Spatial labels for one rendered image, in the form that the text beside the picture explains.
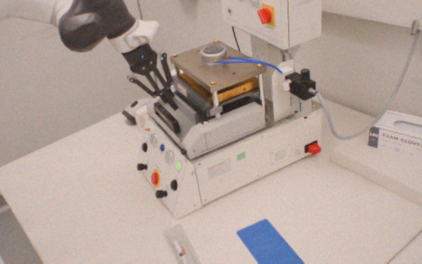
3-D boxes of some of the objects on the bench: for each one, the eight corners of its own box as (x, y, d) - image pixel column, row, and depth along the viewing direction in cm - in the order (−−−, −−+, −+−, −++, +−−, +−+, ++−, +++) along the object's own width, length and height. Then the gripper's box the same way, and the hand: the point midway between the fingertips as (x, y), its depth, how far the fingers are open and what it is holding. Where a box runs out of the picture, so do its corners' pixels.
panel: (138, 166, 150) (149, 116, 143) (173, 215, 127) (187, 160, 120) (132, 166, 149) (143, 116, 142) (167, 216, 126) (182, 160, 119)
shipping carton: (175, 111, 179) (171, 92, 174) (193, 121, 170) (190, 102, 165) (137, 130, 171) (132, 110, 166) (154, 142, 162) (149, 122, 157)
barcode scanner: (163, 102, 187) (159, 85, 183) (172, 108, 181) (169, 91, 177) (121, 121, 178) (116, 104, 174) (131, 128, 172) (126, 111, 168)
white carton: (383, 127, 142) (385, 107, 138) (462, 147, 128) (467, 126, 124) (367, 145, 135) (368, 125, 131) (449, 169, 121) (454, 148, 117)
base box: (262, 111, 169) (259, 72, 160) (328, 157, 140) (330, 111, 131) (136, 163, 152) (124, 122, 142) (181, 228, 123) (171, 182, 113)
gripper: (146, 26, 117) (187, 89, 132) (108, 55, 116) (152, 116, 130) (157, 34, 111) (198, 99, 126) (116, 64, 110) (162, 126, 124)
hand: (169, 99), depth 126 cm, fingers closed
